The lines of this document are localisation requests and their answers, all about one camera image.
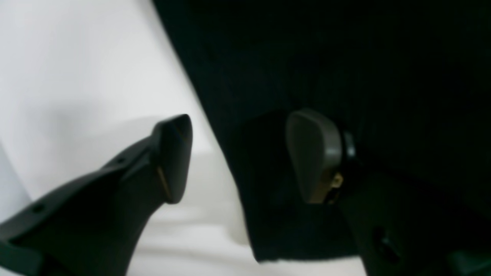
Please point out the black T-shirt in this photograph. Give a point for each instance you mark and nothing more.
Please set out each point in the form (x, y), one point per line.
(410, 79)

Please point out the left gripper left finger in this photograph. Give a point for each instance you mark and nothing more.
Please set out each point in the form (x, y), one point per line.
(172, 141)

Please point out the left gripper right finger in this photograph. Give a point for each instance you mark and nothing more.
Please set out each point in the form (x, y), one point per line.
(319, 151)

